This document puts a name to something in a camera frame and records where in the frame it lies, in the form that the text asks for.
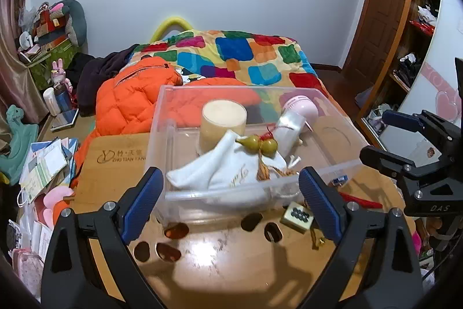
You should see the dark blue card box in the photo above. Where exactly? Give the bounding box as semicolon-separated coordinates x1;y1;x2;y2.
330;175;348;187

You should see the green mahjong tile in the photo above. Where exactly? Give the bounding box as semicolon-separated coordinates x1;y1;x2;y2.
280;202;314;234

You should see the golden gourd charm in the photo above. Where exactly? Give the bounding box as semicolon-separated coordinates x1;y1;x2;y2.
236;129;297;181

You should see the white cloth pouch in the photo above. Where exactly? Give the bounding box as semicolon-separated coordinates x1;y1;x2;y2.
166;130;289;191

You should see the red drawstring pouch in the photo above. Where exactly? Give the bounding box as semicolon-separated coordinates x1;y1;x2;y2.
306;188;383;245

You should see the pink round device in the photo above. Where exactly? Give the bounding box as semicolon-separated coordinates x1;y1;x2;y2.
282;95;319;129

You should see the wooden shelf unit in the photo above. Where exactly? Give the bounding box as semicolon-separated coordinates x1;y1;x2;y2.
355;0;440;144

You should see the stack of paper cards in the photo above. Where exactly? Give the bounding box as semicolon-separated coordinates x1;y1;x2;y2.
17;138;79;207

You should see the brown wooden door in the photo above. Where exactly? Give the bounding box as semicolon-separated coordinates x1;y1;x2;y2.
342;0;409;99

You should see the colourful patchwork blanket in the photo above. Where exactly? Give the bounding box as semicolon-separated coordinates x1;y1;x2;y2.
128;30;345;114

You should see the teal dinosaur plush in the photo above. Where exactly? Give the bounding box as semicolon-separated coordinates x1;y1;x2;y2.
1;104;39;185

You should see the clear plastic storage bin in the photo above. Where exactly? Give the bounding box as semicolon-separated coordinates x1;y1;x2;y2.
147;85;366;224

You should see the cream candle jar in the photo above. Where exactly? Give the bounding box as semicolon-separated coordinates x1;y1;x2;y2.
199;100;247;154

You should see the striped pink curtain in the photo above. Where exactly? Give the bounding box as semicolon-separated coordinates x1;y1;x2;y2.
0;0;48;151

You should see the orange puffer jacket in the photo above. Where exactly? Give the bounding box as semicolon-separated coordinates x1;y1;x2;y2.
75;56;260;171

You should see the pink bunny toy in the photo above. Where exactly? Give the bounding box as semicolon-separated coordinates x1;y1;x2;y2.
51;58;73;93

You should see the dark purple garment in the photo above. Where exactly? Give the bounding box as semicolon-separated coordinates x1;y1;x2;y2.
65;44;139;117

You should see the green storage box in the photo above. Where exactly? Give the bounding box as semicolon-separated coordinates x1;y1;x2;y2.
27;39;82;91

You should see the grey plush cushion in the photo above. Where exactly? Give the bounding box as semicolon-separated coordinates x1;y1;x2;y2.
52;0;87;47

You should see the yellow foam headboard loop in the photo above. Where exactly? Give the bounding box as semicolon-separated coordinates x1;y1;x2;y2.
150;17;193;43

